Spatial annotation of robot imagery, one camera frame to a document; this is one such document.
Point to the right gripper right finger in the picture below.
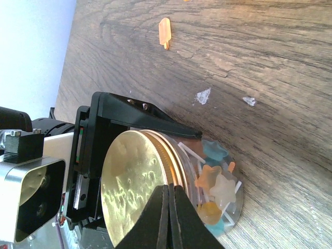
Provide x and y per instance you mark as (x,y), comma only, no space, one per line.
(186,229)

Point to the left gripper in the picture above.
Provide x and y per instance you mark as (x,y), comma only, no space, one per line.
(92,138)

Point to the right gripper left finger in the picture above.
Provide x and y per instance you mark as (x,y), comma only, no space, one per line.
(151,228)

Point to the clear plastic jar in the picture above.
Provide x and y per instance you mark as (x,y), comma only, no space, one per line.
(214,185)

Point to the gold jar lid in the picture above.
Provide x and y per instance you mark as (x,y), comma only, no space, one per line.
(136,162)

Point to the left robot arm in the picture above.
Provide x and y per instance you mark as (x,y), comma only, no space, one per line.
(16,120)

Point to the fallen popsicle candy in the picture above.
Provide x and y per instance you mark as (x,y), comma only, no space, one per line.
(165,34)

